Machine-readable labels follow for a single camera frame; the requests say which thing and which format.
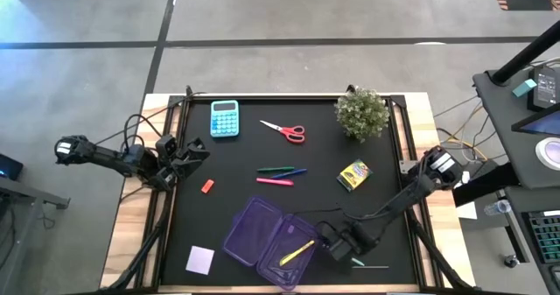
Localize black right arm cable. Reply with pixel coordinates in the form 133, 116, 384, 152
290, 205, 395, 222

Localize red handled scissors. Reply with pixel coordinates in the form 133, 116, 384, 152
259, 119, 306, 145

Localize blue calculator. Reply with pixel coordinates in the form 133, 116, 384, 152
209, 99, 241, 138

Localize purple translucent pencil case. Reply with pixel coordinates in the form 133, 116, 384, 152
221, 195, 320, 291

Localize lavender sticky note pad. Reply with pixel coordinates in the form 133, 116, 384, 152
185, 245, 216, 277

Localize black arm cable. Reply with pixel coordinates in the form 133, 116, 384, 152
290, 205, 395, 222
94, 91, 207, 156

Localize dark monitor screen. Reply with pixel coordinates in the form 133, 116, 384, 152
510, 106, 560, 137

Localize backlit keyboard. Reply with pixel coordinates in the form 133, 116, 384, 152
522, 208, 560, 265

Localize black device with blue light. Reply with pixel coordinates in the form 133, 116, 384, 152
0, 153, 25, 181

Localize white paper sheet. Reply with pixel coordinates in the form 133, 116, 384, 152
454, 200, 479, 221

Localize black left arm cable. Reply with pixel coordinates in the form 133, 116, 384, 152
94, 91, 207, 156

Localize clear water bottle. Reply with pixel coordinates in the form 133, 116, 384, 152
483, 199, 513, 217

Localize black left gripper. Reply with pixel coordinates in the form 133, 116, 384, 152
150, 136, 211, 193

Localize yellow floor cable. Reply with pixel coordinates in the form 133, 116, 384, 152
441, 106, 489, 163

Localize black aluminium table frame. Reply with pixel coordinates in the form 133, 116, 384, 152
100, 84, 482, 295

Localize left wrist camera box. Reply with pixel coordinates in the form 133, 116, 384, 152
155, 133, 179, 157

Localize gray floor cable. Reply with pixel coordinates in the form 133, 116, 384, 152
432, 94, 480, 119

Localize black pole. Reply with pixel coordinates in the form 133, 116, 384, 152
492, 21, 560, 86

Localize black table mat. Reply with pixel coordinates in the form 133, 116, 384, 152
160, 97, 419, 287

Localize black power adapter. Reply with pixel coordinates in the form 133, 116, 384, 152
527, 65, 559, 112

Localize yellow green crayon box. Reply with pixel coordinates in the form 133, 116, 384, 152
335, 158, 374, 193

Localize yellow pen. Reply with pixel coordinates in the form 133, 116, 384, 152
278, 239, 316, 268

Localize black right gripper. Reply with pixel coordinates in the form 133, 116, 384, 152
315, 220, 358, 262

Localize teal small box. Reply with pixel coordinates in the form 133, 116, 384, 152
512, 78, 538, 99

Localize dark gray desk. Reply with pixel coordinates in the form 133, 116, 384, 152
472, 67, 560, 190

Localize small potted plant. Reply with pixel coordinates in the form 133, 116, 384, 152
334, 84, 391, 144

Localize white round device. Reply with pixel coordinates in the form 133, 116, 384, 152
535, 137, 560, 172

